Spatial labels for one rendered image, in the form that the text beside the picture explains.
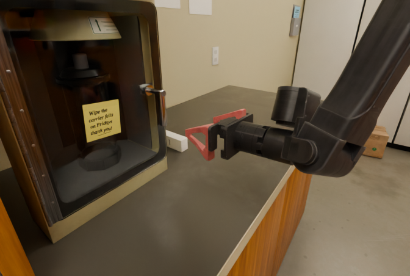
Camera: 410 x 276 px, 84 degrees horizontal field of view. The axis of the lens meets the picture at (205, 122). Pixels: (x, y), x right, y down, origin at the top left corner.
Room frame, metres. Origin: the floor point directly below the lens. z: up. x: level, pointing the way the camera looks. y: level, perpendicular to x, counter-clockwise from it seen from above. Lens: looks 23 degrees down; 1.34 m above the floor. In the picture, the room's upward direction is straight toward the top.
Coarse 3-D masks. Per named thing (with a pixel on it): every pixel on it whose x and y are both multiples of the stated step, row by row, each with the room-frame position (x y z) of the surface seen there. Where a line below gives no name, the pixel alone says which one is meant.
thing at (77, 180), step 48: (0, 0) 0.34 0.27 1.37; (48, 0) 0.39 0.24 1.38; (96, 0) 0.45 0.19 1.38; (48, 48) 0.38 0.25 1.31; (96, 48) 0.44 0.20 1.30; (144, 48) 0.53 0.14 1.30; (48, 96) 0.36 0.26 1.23; (96, 96) 0.43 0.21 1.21; (144, 96) 0.52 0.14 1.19; (48, 144) 0.35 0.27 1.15; (96, 144) 0.41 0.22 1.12; (144, 144) 0.50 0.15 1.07; (96, 192) 0.39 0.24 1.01
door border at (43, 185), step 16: (0, 32) 0.33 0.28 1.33; (0, 48) 0.33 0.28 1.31; (0, 64) 0.32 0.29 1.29; (16, 80) 0.33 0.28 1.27; (16, 96) 0.33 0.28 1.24; (16, 112) 0.32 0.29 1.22; (16, 128) 0.31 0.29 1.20; (32, 128) 0.33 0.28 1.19; (32, 144) 0.33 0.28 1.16; (32, 160) 0.32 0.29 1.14; (48, 176) 0.33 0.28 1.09; (48, 192) 0.33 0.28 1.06; (48, 208) 0.32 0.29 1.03
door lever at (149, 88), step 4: (148, 88) 0.53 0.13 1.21; (152, 88) 0.53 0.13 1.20; (148, 92) 0.52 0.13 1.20; (152, 92) 0.51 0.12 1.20; (156, 92) 0.50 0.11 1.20; (160, 92) 0.49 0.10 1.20; (164, 92) 0.50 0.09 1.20; (160, 96) 0.50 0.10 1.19; (164, 96) 0.50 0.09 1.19; (160, 100) 0.50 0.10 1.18; (164, 100) 0.50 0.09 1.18; (160, 104) 0.50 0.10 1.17; (164, 104) 0.50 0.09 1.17; (160, 108) 0.50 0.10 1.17; (164, 108) 0.50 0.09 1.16; (160, 112) 0.50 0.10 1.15; (164, 112) 0.50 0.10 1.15; (160, 116) 0.50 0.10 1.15; (164, 116) 0.50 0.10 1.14; (160, 120) 0.50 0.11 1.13; (164, 120) 0.50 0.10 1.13; (160, 124) 0.50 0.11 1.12; (164, 124) 0.50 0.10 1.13
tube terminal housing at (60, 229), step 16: (144, 0) 0.55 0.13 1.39; (0, 96) 0.32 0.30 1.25; (0, 112) 0.34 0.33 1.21; (0, 128) 0.37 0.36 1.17; (16, 144) 0.32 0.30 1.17; (16, 160) 0.35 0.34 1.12; (16, 176) 0.38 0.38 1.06; (144, 176) 0.51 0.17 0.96; (32, 192) 0.33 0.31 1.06; (112, 192) 0.43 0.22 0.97; (128, 192) 0.47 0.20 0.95; (32, 208) 0.36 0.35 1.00; (96, 208) 0.40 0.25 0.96; (64, 224) 0.34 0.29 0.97; (80, 224) 0.36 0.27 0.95
